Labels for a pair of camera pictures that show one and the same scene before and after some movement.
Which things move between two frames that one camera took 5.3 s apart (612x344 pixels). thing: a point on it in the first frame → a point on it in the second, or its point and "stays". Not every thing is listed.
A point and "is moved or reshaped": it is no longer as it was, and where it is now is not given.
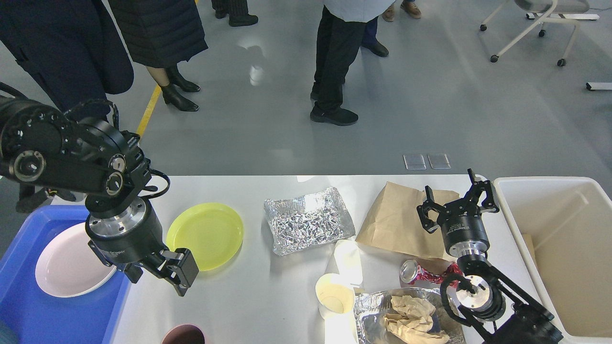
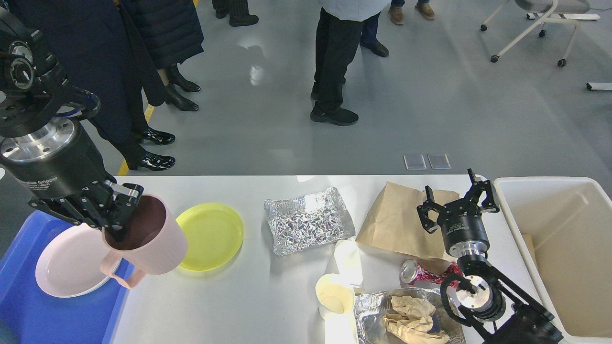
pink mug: [186, 334] is moved or reshaped
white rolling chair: [541, 11] stays
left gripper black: [135, 235] → [54, 158]
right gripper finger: [475, 192] stays
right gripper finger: [429, 224] stays
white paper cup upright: [335, 297] stays
